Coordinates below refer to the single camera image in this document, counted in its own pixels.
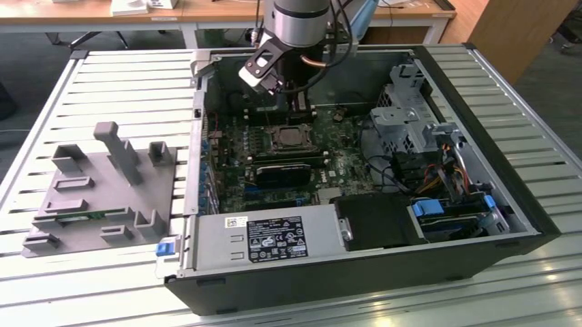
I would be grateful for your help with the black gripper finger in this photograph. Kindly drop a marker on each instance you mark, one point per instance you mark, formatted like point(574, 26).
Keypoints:
point(293, 117)

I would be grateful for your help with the CPU socket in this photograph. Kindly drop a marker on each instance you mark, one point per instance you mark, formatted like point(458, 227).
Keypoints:
point(271, 147)

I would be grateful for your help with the black RAM slot bank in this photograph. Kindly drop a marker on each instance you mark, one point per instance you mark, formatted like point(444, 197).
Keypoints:
point(282, 160)
point(257, 119)

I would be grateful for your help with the round coin battery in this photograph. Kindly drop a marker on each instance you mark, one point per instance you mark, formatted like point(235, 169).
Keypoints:
point(340, 116)

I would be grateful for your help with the black graphics card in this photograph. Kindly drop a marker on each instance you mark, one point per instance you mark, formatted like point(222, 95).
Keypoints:
point(282, 177)

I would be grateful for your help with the green motherboard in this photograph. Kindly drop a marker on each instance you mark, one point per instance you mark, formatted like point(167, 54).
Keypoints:
point(346, 163)

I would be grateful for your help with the silver metal drive cage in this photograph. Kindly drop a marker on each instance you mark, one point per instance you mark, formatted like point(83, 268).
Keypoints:
point(396, 116)

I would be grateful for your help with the small silver heatsink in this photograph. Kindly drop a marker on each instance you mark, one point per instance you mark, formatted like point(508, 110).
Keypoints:
point(329, 195)

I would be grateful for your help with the black plastic shroud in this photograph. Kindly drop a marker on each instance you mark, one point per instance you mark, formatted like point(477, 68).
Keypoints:
point(377, 218)

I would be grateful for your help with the white box with blue print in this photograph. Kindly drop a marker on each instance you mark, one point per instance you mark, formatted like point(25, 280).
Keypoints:
point(163, 3)

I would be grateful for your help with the silver power supply unit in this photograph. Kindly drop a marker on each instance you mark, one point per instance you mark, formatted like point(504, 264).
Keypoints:
point(214, 238)

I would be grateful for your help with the blue disk carrier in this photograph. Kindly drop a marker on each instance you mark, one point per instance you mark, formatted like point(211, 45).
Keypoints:
point(428, 207)

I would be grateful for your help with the plain white box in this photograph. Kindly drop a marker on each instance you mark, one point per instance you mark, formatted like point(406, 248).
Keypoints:
point(130, 8)

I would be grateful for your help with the grey parts rack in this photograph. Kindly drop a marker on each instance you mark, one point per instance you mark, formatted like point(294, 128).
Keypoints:
point(105, 190)

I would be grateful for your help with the blue case latch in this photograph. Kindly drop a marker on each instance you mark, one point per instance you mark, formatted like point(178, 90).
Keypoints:
point(165, 248)

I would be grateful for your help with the wooden cabinet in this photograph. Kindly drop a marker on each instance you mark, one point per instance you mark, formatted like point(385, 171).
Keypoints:
point(514, 34)

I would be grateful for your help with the black PC case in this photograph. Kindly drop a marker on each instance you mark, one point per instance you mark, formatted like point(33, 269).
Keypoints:
point(364, 286)

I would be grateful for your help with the green RAM stick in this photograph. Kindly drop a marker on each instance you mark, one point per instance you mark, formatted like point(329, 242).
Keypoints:
point(95, 215)

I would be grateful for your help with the wooden desk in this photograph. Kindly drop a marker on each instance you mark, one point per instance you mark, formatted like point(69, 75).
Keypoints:
point(46, 17)

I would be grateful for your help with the black office chair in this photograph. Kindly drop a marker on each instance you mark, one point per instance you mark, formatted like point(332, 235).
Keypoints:
point(573, 34)

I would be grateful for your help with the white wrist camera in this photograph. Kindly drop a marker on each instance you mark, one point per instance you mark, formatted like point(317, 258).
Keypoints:
point(254, 76)

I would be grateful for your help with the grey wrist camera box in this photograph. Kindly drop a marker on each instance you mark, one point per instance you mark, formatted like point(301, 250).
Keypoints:
point(344, 44)

